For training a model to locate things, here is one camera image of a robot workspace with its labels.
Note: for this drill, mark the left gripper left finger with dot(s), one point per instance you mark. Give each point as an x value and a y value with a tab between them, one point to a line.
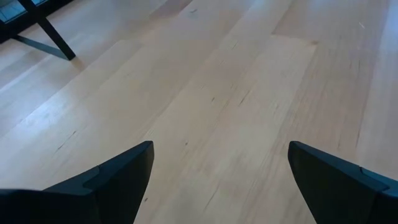
102	199

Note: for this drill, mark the black metal table frame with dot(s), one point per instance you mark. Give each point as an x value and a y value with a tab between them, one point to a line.
54	37

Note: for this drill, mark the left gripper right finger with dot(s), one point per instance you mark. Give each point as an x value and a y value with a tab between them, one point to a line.
342	199

